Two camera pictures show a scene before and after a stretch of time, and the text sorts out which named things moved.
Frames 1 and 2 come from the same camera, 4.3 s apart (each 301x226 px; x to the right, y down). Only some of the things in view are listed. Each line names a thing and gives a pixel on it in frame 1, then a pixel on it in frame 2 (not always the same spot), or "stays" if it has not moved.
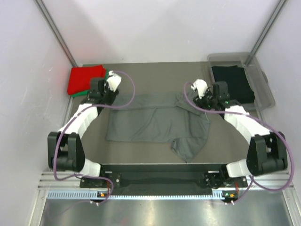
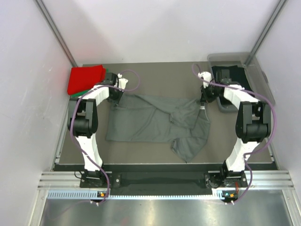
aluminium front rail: (58, 181) stays
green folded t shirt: (88, 91) stays
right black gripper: (200, 101) → (204, 97)
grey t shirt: (160, 117) stays
